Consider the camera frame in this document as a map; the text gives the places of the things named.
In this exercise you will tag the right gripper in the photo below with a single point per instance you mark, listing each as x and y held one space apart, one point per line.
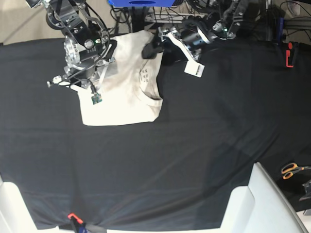
88 80

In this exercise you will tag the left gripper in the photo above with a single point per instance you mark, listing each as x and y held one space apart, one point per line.
171 39

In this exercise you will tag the white cotton T-shirt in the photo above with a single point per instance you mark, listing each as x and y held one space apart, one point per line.
128 87

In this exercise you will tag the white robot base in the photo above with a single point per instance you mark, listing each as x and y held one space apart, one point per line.
14 215
264 206

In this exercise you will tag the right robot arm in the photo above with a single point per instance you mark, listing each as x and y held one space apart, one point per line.
88 47

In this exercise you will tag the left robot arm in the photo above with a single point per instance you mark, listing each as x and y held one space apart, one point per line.
185 36

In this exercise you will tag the blue plastic box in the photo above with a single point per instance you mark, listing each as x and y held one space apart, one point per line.
141 3

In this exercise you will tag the black table cloth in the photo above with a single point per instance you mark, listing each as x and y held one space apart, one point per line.
247 104

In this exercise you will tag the orange black clamp right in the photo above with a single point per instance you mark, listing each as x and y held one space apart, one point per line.
290 55

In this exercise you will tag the orange clamp bottom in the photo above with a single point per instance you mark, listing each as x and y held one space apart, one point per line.
75 218

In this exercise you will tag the black device at edge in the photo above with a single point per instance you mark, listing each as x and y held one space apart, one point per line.
307 189

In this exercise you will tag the orange handled scissors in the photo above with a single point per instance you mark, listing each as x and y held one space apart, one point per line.
292 168

